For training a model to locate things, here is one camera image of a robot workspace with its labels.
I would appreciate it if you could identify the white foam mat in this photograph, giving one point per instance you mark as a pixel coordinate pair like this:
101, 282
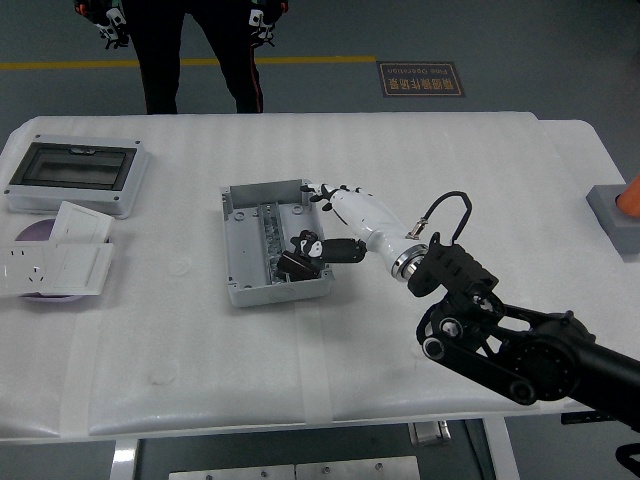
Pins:
400, 155

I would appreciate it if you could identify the small white switch plate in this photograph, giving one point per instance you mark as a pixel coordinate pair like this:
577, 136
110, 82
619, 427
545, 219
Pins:
80, 222

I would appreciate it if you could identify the white tape strip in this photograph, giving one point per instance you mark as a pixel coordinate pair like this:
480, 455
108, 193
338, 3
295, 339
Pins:
79, 380
314, 365

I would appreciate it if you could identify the person's left hand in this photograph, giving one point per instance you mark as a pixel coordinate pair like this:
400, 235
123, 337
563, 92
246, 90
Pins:
265, 25

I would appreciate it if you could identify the person's right hand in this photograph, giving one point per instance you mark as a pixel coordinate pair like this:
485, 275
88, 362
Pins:
111, 22

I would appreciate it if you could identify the grey block base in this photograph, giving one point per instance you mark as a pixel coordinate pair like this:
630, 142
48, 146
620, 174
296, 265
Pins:
612, 220

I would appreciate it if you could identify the open grey plastic box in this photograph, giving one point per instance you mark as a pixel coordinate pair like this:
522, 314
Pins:
245, 250

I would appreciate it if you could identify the large white switch plate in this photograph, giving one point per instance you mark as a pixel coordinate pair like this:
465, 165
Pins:
77, 267

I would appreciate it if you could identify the grey metal plate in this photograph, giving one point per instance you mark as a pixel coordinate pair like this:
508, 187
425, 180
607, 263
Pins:
357, 470
230, 473

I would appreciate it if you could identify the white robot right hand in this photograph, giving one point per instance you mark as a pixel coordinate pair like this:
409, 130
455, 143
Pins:
367, 215

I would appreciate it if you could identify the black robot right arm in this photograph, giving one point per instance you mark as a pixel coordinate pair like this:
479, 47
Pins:
545, 360

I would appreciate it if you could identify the white socket plate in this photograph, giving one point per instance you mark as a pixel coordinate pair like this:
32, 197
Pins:
22, 270

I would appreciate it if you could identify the black table control panel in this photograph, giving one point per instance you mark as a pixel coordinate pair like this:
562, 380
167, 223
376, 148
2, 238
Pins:
575, 417

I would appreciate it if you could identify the yellow floor tape line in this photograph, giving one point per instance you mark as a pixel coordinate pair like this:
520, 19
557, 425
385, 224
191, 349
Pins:
50, 65

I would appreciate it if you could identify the person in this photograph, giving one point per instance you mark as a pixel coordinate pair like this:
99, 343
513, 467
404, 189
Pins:
160, 65

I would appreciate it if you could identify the brown floor sign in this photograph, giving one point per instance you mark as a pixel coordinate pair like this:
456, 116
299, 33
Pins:
421, 80

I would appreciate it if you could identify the metal rail in box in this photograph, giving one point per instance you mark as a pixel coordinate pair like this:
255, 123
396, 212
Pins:
270, 225

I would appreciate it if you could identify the white table frame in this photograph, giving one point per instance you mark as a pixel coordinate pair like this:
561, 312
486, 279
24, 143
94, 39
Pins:
125, 460

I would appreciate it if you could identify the grey box with dark window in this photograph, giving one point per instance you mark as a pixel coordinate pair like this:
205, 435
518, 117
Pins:
75, 170

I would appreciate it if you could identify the grey metal bracket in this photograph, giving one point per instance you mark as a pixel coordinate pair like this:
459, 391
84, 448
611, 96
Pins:
428, 434

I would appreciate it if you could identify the purple round disc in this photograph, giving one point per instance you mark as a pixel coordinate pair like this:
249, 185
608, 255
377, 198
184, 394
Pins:
35, 232

